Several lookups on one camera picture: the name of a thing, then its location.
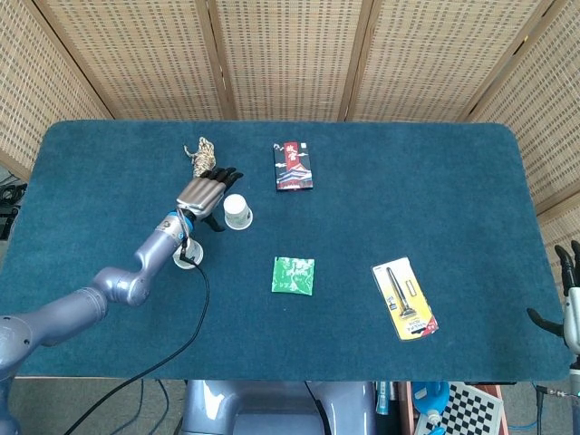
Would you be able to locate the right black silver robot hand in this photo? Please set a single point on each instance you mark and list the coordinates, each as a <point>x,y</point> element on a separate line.
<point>572,312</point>

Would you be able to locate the black white checkerboard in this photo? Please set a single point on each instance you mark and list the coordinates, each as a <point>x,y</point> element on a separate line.
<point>466,410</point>

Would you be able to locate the blue plastic object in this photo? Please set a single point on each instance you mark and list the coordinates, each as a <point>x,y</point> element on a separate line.
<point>428,396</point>

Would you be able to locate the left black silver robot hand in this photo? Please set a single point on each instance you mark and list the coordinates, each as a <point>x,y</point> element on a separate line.
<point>204,192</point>

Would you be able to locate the green foil packet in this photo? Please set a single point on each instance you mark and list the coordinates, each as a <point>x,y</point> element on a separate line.
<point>293,275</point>

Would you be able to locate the woven bamboo folding screen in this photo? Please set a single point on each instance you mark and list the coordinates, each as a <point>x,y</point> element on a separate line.
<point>290,54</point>

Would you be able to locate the grey robot torso base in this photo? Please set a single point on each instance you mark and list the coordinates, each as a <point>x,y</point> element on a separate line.
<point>276,408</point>

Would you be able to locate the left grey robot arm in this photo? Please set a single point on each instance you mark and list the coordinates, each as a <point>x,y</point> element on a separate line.
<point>90,299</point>

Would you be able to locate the razor in yellow blister pack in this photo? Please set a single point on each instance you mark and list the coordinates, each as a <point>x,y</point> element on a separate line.
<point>404,299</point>

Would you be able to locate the dark printed card box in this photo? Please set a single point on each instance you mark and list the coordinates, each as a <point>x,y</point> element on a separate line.
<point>292,165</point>

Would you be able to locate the blue carpet table mat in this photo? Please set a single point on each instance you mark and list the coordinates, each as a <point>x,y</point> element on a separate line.
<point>317,226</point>

